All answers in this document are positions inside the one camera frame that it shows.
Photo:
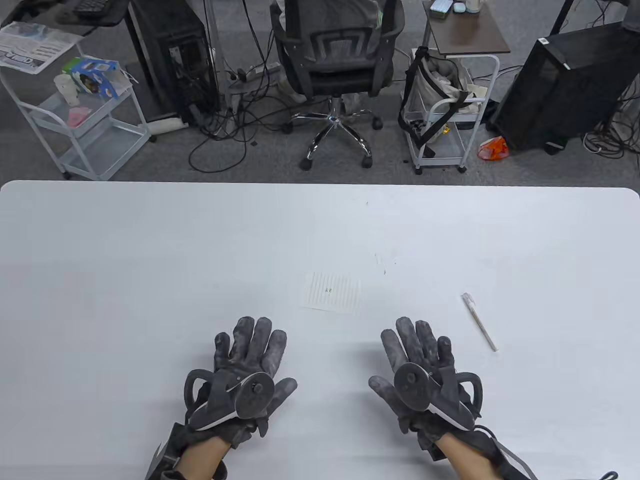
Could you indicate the light blue box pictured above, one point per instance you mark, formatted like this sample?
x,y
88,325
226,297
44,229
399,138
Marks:
x,y
441,7

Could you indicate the lined white paper with text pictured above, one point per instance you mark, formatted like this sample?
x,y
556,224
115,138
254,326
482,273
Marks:
x,y
345,295

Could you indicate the black mesh office chair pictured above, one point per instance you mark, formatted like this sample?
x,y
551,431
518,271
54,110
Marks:
x,y
340,75

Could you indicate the person's left hand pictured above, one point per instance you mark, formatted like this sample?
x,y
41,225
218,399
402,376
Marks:
x,y
255,345

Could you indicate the orange plastic bag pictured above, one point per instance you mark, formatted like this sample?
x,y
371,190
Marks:
x,y
494,149

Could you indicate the black and white controller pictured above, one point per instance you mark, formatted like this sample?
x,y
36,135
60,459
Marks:
x,y
250,395
412,387

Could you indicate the white correction pen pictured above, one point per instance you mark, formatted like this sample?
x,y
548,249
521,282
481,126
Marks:
x,y
479,321

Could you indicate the pink packet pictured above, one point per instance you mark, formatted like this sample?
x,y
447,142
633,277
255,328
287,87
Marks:
x,y
78,117

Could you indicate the person's right hand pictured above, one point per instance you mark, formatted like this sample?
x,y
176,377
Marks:
x,y
415,345

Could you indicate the small pale blue case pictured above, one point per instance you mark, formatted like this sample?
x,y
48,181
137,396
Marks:
x,y
459,7

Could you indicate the black keyboard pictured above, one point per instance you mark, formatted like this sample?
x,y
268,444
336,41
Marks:
x,y
92,7

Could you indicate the black desk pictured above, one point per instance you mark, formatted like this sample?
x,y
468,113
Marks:
x,y
30,12

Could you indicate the white desk foot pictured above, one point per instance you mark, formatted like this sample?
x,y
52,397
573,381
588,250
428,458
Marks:
x,y
165,125

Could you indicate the white paper cup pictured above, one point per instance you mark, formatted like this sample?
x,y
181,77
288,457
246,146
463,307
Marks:
x,y
66,90

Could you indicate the white power strip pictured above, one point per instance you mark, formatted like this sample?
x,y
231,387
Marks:
x,y
255,71

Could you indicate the white cart with brown top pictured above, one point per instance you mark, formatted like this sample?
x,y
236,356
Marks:
x,y
470,32

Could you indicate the folded newspaper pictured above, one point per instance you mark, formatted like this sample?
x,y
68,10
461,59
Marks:
x,y
35,47

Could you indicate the person's left forearm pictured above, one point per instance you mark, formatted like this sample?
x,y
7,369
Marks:
x,y
200,460

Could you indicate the white desk leg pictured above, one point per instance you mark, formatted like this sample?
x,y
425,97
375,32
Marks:
x,y
217,50

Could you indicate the blue cardboard box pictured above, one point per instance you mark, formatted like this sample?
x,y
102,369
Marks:
x,y
97,80

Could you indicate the white metal shelf cart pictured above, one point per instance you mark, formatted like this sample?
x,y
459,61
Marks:
x,y
107,145

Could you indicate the person's right forearm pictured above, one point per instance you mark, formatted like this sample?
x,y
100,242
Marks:
x,y
465,462

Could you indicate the black wrist sensor box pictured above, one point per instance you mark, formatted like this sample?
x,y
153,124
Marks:
x,y
510,462
162,457

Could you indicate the black computer tower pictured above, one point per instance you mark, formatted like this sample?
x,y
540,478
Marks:
x,y
560,90
165,30

